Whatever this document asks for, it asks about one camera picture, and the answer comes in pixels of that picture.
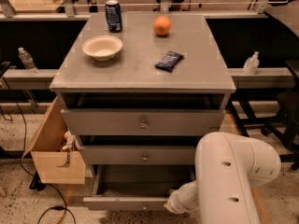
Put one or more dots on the orange fruit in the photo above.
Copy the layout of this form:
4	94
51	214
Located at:
162	25

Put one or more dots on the cardboard box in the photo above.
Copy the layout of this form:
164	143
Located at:
53	150

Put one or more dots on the dark blue snack bag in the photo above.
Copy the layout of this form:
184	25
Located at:
169	61

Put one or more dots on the clear plastic water bottle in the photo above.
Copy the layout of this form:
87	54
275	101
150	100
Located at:
27	61

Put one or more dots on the grey drawer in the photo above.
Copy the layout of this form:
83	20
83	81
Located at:
142	122
138	150
136	187

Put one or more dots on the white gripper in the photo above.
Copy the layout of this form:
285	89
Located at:
179	199

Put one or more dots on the blue soda can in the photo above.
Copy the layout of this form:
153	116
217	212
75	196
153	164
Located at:
113	15

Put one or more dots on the grey middle drawer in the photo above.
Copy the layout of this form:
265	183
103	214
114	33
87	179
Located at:
138	150

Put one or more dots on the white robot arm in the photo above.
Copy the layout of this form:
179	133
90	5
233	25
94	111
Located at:
227	167

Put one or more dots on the clear sanitizer pump bottle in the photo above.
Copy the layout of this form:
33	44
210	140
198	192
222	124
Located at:
251	64

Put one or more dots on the grey top drawer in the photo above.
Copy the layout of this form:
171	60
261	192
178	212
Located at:
142	122

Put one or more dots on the white paper bowl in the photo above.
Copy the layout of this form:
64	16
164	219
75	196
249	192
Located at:
102	48

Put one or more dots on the grey drawer cabinet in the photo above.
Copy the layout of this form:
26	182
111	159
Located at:
130	81

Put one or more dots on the black office chair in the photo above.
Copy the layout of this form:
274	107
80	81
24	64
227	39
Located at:
284	125

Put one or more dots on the grey bottom drawer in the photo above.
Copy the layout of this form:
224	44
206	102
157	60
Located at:
136	187

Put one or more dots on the grey metal rail bench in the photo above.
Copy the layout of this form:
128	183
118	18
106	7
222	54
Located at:
265	78

